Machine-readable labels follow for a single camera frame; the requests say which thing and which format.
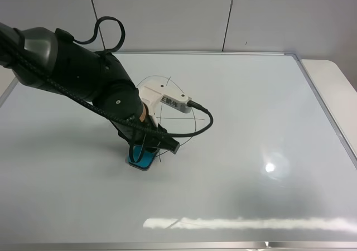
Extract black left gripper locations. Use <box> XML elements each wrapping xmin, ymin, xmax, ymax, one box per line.
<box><xmin>115</xmin><ymin>123</ymin><xmax>179</xmax><ymax>153</ymax></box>

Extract blue whiteboard eraser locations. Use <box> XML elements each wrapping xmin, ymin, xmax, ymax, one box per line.
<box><xmin>126</xmin><ymin>146</ymin><xmax>158</xmax><ymax>171</ymax></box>

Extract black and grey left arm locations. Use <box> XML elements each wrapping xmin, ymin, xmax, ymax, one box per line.
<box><xmin>1</xmin><ymin>24</ymin><xmax>180</xmax><ymax>152</ymax></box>

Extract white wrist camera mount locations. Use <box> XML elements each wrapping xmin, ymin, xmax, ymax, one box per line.
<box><xmin>139</xmin><ymin>80</ymin><xmax>192</xmax><ymax>128</ymax></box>

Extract white whiteboard with aluminium frame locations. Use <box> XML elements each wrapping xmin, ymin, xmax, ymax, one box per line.
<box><xmin>1</xmin><ymin>53</ymin><xmax>356</xmax><ymax>250</ymax></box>

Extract black braided cable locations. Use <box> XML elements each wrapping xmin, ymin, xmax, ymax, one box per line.
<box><xmin>0</xmin><ymin>16</ymin><xmax>214</xmax><ymax>164</ymax></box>

